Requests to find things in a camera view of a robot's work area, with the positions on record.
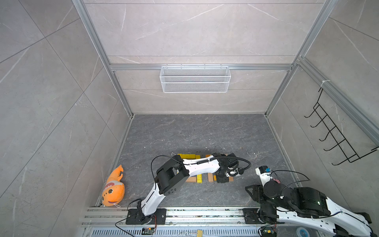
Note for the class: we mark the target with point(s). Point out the orange plush toy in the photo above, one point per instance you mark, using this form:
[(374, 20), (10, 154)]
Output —
[(114, 190)]

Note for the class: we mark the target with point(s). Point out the aluminium frame post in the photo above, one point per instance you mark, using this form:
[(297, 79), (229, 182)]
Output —
[(84, 15)]

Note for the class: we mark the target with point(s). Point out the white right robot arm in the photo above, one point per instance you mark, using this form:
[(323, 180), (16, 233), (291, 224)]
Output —
[(306, 207)]

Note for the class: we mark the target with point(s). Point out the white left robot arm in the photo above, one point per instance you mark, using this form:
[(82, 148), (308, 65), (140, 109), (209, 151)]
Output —
[(176, 171)]

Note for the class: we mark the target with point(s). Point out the white wire mesh basket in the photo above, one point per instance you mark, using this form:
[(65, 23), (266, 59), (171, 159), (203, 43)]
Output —
[(195, 79)]

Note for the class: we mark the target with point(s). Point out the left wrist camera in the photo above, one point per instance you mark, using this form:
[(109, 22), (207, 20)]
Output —
[(233, 173)]

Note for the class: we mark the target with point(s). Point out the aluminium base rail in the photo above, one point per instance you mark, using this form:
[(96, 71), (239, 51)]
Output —
[(186, 222)]

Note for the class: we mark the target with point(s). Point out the black wire hook rack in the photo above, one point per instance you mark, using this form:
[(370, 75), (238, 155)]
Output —
[(335, 133)]

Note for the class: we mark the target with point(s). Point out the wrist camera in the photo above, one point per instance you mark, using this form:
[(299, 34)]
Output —
[(264, 173), (233, 173)]

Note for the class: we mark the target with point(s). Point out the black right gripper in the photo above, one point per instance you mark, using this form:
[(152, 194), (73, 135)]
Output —
[(255, 191)]

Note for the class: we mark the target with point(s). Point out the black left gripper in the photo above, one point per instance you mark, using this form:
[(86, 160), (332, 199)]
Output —
[(223, 180)]

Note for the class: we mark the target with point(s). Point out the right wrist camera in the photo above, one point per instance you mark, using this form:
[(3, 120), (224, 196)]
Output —
[(264, 173)]

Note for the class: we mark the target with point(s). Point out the tan wooden block angled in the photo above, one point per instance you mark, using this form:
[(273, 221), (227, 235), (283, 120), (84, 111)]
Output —
[(210, 177)]

